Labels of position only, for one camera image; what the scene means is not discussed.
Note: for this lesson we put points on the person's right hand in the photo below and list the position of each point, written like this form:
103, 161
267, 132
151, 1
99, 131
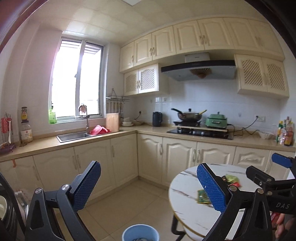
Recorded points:
285, 228

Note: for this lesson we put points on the steel kitchen sink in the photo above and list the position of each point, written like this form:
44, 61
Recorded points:
74, 136

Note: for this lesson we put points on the cream lower kitchen cabinets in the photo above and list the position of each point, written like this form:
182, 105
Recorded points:
97, 160

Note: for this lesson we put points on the white wall socket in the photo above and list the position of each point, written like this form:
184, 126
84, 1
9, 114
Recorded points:
260, 118

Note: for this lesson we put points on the black electric kettle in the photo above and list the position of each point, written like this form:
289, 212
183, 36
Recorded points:
157, 118

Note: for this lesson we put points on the folding paper fan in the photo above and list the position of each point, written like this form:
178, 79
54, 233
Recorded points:
200, 73

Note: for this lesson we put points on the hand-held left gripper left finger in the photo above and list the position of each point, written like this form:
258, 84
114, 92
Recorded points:
85, 185

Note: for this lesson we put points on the red bag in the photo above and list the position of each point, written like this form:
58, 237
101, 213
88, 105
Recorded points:
274, 220

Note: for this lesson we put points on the kitchen window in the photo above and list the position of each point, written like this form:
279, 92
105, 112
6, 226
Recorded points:
69, 81

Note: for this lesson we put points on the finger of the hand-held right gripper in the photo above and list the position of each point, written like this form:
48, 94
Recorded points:
259, 175
281, 160

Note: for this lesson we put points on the red knife rack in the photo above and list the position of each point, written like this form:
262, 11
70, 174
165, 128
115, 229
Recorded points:
5, 126

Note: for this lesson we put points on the black wok with lid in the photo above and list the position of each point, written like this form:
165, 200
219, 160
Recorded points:
188, 115

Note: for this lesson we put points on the cream kitchen cabinets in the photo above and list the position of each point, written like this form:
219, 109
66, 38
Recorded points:
201, 39
97, 160

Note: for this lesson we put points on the white bowl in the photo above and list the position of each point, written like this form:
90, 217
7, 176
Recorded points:
266, 134

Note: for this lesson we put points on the cream upper kitchen cabinets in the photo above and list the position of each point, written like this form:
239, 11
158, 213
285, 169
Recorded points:
201, 39

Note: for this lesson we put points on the black induction cooker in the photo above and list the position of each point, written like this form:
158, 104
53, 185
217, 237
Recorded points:
186, 123

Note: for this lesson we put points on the green and yellow packet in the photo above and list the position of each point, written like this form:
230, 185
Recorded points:
202, 196

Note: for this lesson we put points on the wooden cutting board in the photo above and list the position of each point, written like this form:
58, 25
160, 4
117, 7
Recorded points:
112, 122

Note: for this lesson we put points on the green dish soap bottle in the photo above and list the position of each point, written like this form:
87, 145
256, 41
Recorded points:
52, 117

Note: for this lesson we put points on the stack of white bowls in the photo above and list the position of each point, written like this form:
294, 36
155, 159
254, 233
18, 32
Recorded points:
128, 121

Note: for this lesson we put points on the wall utensil rail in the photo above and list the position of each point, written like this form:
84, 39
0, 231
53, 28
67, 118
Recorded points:
116, 99

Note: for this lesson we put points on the green snack wrapper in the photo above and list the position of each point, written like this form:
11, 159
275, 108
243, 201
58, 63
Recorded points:
232, 178

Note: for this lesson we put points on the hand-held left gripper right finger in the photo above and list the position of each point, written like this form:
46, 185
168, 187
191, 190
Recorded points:
211, 187

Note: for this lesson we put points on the blue plastic bucket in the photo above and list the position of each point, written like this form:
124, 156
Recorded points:
129, 231

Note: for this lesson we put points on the black gas hob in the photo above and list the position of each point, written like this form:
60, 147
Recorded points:
201, 134

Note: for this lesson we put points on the small lattice door cabinet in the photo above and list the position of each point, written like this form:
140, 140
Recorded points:
141, 80

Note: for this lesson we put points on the group of condiment bottles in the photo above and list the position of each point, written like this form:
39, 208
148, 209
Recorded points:
285, 133

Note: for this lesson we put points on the dark sauce bottle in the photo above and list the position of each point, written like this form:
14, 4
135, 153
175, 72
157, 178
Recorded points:
24, 113

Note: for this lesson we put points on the steel faucet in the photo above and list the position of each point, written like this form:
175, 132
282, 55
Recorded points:
87, 120

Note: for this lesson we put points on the large lattice door cabinet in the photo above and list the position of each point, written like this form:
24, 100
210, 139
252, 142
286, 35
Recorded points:
262, 76

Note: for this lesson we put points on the round marble table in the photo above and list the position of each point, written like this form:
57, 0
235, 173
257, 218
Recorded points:
185, 185

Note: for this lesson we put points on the green electric cooking pot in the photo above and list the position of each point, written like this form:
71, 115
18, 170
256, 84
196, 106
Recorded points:
217, 121

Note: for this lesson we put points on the clear jar with label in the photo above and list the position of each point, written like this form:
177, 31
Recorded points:
26, 134

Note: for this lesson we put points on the grey range hood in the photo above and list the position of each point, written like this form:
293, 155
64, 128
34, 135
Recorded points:
178, 71

